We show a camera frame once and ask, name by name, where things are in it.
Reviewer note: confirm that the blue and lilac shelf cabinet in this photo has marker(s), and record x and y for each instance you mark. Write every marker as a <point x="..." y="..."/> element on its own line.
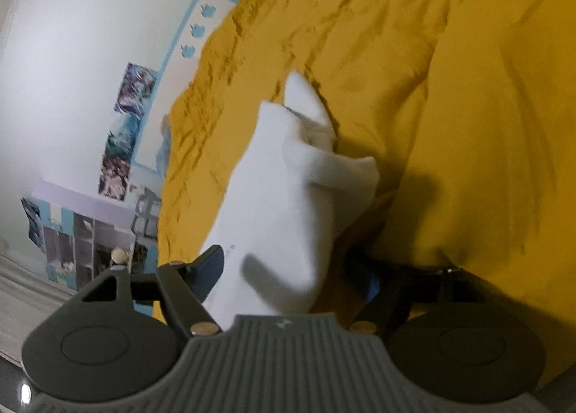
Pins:
<point x="85" y="237"/>

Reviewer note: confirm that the white printed sweatshirt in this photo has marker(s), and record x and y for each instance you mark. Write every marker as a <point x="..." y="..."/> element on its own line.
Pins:
<point x="279" y="215"/>

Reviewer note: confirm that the mustard yellow quilt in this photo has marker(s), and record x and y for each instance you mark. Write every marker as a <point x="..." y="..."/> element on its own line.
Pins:
<point x="450" y="102"/>

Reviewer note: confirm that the purple anime wall poster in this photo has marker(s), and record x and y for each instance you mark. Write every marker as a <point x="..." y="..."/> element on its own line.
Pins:
<point x="136" y="90"/>
<point x="113" y="179"/>

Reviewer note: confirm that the blue framed whale wall panel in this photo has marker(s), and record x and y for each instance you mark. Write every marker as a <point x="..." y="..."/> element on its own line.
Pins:
<point x="189" y="66"/>

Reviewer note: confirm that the white chair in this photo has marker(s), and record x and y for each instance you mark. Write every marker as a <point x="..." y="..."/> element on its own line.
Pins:
<point x="146" y="212"/>

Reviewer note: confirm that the blue anime wall poster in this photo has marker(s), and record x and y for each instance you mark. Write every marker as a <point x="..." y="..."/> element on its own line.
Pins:
<point x="121" y="140"/>
<point x="31" y="221"/>

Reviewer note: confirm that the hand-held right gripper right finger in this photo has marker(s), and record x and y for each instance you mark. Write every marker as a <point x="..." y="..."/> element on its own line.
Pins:
<point x="372" y="289"/>

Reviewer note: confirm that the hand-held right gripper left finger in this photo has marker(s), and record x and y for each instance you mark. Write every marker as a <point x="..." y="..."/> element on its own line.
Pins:
<point x="211" y="271"/>

